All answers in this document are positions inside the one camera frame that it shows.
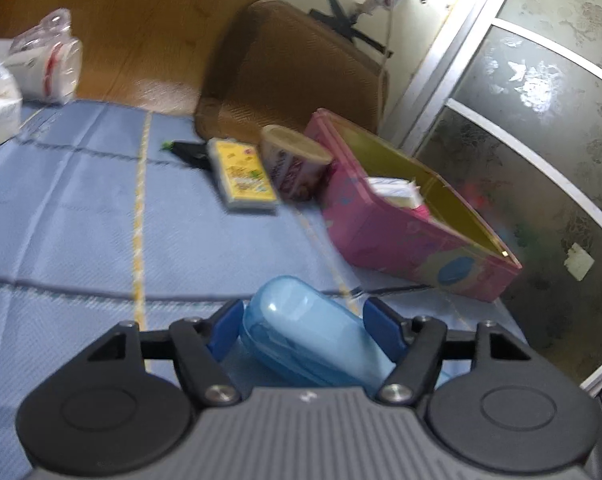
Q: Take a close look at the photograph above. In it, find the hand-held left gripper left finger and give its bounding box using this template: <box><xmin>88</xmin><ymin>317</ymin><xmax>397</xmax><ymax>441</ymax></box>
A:
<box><xmin>87</xmin><ymin>299</ymin><xmax>244</xmax><ymax>407</ymax></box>

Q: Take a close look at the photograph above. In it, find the white sticker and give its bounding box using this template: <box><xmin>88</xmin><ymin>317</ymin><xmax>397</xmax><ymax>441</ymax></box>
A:
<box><xmin>565</xmin><ymin>242</ymin><xmax>596</xmax><ymax>281</ymax></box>

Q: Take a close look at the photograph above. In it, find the black item with green tip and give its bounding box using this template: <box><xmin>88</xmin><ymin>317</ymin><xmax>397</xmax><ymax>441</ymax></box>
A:
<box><xmin>162</xmin><ymin>140</ymin><xmax>216</xmax><ymax>171</ymax></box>

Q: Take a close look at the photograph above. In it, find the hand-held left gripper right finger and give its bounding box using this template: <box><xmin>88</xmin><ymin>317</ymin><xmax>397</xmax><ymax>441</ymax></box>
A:
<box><xmin>363</xmin><ymin>297</ymin><xmax>532</xmax><ymax>405</ymax></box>

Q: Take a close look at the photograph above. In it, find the blue plastic case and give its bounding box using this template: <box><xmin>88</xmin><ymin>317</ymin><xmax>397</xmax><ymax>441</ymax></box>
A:
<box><xmin>240</xmin><ymin>275</ymin><xmax>452</xmax><ymax>390</ymax></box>

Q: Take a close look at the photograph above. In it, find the white phone case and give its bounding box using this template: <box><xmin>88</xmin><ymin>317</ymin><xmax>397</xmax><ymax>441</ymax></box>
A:
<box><xmin>366</xmin><ymin>176</ymin><xmax>424</xmax><ymax>209</ymax></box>

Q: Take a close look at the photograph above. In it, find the pink cup container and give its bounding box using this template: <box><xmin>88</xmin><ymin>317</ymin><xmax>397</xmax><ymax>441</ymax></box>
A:
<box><xmin>260</xmin><ymin>125</ymin><xmax>334</xmax><ymax>203</ymax></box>

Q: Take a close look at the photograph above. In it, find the white cable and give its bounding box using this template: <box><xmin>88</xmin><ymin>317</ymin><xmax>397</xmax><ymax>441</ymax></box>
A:
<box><xmin>378</xmin><ymin>7</ymin><xmax>398</xmax><ymax>88</ymax></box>

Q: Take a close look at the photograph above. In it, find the yellow card packet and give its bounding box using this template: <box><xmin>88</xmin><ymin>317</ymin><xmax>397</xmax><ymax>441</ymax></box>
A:
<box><xmin>207</xmin><ymin>139</ymin><xmax>280</xmax><ymax>213</ymax></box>

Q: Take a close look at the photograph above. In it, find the black tape cross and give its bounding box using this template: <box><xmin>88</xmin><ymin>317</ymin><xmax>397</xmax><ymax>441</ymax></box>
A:
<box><xmin>308</xmin><ymin>0</ymin><xmax>394</xmax><ymax>58</ymax></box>

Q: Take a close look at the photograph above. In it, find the blue tablecloth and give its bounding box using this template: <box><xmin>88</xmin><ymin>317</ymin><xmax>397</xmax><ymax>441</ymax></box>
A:
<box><xmin>0</xmin><ymin>97</ymin><xmax>532</xmax><ymax>480</ymax></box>

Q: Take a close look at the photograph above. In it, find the pink tin box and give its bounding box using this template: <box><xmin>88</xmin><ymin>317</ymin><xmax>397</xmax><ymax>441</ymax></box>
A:
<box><xmin>305</xmin><ymin>108</ymin><xmax>523</xmax><ymax>303</ymax></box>

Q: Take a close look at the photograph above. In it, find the wooden board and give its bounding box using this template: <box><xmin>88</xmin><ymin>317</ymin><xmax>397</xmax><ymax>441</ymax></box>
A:
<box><xmin>0</xmin><ymin>0</ymin><xmax>302</xmax><ymax>121</ymax></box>

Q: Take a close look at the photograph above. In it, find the plastic-wrapped cup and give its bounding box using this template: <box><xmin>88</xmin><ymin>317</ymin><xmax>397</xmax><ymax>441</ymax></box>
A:
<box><xmin>5</xmin><ymin>8</ymin><xmax>84</xmax><ymax>106</ymax></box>

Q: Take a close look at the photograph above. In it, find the frosted glass sliding door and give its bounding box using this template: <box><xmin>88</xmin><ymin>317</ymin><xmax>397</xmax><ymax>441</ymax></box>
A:
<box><xmin>381</xmin><ymin>0</ymin><xmax>602</xmax><ymax>396</ymax></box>

